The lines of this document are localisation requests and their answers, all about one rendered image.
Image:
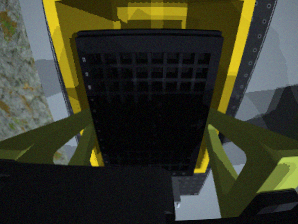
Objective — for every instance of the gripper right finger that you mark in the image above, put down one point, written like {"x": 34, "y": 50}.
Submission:
{"x": 271, "y": 162}

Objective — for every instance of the yellow open-top bin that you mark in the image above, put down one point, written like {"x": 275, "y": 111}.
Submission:
{"x": 66, "y": 17}

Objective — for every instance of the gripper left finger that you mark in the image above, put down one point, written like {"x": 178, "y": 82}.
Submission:
{"x": 40, "y": 144}

